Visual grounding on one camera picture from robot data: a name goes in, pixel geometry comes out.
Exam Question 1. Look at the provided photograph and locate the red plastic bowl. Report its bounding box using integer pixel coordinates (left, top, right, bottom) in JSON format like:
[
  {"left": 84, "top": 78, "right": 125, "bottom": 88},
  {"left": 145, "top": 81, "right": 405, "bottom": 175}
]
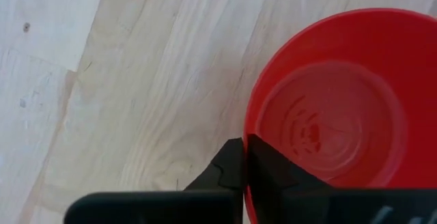
[{"left": 242, "top": 8, "right": 437, "bottom": 224}]

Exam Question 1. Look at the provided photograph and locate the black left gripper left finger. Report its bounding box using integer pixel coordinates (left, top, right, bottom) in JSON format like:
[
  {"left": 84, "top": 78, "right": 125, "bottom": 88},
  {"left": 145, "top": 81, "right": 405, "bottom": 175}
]
[{"left": 64, "top": 137, "right": 245, "bottom": 224}]

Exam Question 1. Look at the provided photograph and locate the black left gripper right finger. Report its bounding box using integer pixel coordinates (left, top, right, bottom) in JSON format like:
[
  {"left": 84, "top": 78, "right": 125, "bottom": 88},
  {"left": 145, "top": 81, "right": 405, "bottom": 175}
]
[{"left": 246, "top": 134, "right": 437, "bottom": 224}]

